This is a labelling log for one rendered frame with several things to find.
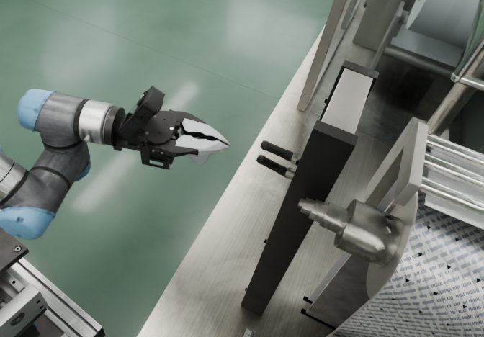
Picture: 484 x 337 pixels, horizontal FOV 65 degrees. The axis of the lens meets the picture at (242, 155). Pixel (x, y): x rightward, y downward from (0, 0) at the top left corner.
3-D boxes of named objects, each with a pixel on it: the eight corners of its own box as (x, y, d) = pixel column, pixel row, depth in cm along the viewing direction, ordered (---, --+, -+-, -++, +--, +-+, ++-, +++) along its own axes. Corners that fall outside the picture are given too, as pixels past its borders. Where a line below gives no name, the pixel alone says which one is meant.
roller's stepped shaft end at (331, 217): (299, 200, 50) (306, 186, 48) (342, 219, 50) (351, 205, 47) (292, 218, 48) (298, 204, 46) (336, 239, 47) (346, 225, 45)
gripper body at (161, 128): (183, 139, 75) (122, 126, 74) (183, 111, 68) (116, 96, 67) (172, 172, 70) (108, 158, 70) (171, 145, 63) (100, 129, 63)
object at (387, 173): (361, 174, 113) (479, -15, 71) (407, 194, 111) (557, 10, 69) (351, 209, 104) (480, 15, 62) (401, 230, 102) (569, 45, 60)
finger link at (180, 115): (207, 122, 70) (160, 111, 70) (207, 117, 69) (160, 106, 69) (202, 142, 67) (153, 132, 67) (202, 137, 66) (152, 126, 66)
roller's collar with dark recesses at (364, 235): (341, 217, 52) (359, 189, 47) (383, 235, 51) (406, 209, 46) (329, 255, 48) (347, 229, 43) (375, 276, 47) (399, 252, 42)
